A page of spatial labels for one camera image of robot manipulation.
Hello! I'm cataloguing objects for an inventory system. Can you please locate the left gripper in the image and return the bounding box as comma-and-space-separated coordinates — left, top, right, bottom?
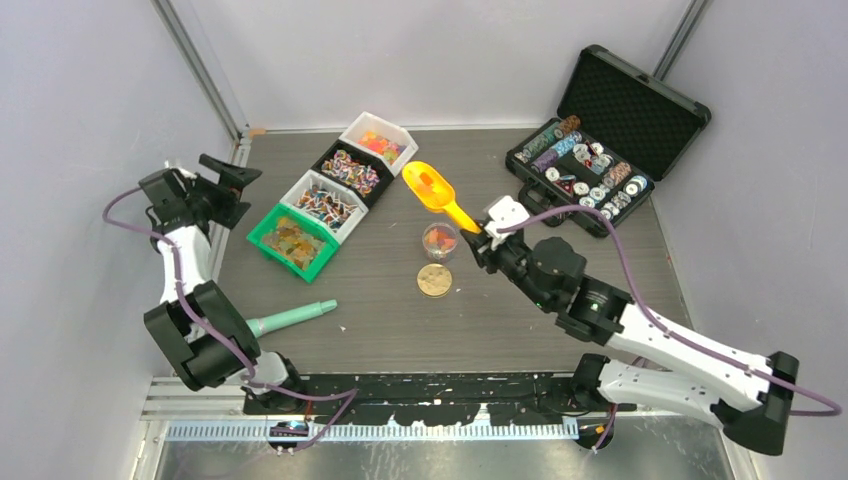
187, 157, 263, 229

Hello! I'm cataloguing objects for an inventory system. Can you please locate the black poker chip case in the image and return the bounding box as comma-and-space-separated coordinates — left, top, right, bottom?
505, 45, 712, 238

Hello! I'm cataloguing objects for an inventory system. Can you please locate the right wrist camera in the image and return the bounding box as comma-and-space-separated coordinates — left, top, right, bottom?
483, 196, 530, 251

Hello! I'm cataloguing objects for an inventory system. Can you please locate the orange plastic scoop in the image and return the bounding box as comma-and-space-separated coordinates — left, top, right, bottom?
401, 161, 481, 234

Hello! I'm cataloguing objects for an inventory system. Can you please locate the black bin with lollipops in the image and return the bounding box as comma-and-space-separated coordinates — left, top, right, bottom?
311, 140, 395, 209

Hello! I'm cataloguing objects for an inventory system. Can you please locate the mint green pen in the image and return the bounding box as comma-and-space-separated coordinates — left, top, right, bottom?
246, 300, 338, 338

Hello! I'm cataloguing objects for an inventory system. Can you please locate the white bin with wrapped candies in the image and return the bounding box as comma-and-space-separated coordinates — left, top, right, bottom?
280, 170, 368, 244

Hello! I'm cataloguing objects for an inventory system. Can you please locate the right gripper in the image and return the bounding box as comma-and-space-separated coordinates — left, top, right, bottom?
462, 219, 554, 311

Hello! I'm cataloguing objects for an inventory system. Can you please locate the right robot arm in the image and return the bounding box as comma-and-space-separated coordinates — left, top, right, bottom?
461, 230, 799, 456

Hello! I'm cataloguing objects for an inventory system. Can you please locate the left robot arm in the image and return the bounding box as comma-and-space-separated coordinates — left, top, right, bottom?
138, 154, 307, 414

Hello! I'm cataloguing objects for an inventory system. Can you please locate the white bin with gummy candies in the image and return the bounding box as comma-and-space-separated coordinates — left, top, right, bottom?
338, 111, 419, 176

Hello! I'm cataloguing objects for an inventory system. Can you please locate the green bin with candies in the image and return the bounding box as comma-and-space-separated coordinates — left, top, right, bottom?
247, 203, 339, 284

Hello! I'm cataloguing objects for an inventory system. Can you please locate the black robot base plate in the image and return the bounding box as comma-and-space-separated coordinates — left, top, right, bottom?
243, 372, 611, 427

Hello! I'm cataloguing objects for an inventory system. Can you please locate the aluminium frame rail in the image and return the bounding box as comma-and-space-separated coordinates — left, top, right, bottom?
151, 0, 249, 142

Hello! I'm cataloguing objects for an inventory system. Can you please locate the gold jar lid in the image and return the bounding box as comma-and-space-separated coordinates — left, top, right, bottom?
416, 263, 453, 298

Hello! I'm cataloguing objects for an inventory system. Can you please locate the clear plastic jar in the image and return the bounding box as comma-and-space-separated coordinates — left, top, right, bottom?
422, 222, 459, 263

